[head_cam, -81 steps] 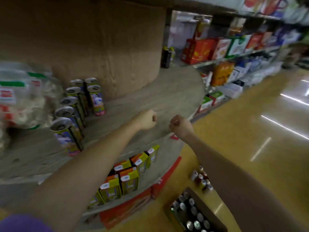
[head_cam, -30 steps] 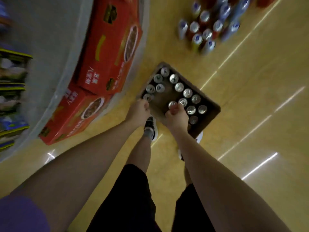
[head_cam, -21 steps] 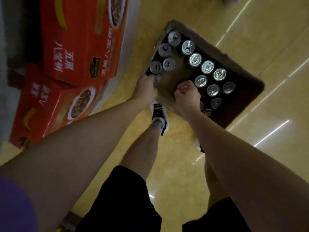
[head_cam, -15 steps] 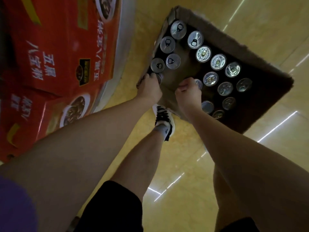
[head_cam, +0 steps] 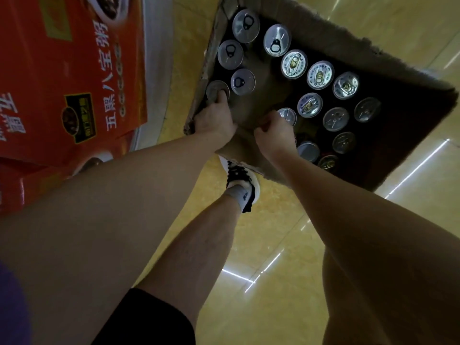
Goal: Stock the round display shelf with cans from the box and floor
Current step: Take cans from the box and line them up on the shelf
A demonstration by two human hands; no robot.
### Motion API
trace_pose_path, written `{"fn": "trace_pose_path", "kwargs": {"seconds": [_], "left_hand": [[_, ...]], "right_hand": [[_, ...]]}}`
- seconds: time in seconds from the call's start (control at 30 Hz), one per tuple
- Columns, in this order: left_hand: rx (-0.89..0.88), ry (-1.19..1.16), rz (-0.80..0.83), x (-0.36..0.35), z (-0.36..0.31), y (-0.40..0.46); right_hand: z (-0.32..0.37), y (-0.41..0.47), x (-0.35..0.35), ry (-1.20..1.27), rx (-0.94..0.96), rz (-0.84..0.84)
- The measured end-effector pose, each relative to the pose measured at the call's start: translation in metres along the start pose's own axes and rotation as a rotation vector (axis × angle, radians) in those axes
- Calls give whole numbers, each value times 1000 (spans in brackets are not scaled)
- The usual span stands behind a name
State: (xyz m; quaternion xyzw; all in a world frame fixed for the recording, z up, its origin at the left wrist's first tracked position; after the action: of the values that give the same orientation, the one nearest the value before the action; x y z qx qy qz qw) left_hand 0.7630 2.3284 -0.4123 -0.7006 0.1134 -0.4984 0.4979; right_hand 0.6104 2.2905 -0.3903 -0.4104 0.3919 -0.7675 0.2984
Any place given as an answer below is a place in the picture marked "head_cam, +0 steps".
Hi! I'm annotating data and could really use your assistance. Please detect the person's left hand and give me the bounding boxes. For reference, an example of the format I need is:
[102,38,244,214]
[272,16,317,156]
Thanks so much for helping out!
[193,90,238,148]

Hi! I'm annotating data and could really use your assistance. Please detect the person's right hand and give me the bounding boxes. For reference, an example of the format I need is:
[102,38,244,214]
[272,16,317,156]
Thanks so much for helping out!
[253,110,299,166]

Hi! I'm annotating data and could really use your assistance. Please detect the cans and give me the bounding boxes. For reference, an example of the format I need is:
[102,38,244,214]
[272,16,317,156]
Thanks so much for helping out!
[217,9,382,172]

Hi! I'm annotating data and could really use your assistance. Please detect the round wooden shelf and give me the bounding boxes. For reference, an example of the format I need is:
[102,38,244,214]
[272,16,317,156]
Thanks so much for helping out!
[0,0,174,216]

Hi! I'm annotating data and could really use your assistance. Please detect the brown cardboard box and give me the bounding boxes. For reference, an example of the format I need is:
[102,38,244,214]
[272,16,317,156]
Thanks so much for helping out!
[183,0,459,193]

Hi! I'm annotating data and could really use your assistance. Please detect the person's left forearm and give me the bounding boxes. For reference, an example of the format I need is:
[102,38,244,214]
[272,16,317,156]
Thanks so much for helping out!
[0,134,230,345]

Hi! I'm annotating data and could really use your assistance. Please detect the person's right forearm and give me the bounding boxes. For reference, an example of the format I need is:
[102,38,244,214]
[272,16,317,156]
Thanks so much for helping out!
[276,154,460,345]

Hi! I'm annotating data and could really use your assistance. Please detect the person's left white shoe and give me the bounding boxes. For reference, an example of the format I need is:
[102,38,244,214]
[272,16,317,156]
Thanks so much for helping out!
[219,156,260,214]

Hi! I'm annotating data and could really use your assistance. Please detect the person's left white sock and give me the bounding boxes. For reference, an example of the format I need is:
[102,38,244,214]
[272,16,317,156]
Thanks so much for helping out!
[225,183,254,212]

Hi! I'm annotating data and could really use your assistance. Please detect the person's left leg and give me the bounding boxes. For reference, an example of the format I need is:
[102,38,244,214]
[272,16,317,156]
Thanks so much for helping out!
[136,192,242,329]

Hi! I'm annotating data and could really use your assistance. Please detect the person's leg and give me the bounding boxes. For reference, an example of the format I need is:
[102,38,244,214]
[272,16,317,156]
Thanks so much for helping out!
[136,192,242,329]
[322,247,392,345]

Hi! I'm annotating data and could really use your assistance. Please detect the person's right leg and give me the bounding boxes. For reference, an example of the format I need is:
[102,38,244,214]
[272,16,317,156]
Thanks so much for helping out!
[322,247,392,345]

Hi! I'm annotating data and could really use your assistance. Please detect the red porridge print carton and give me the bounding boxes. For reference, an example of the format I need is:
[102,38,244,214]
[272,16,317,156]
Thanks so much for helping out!
[0,131,136,216]
[0,0,148,169]

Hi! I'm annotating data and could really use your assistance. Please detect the purple shirt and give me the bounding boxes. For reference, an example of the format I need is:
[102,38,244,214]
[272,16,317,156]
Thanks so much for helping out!
[0,264,33,345]

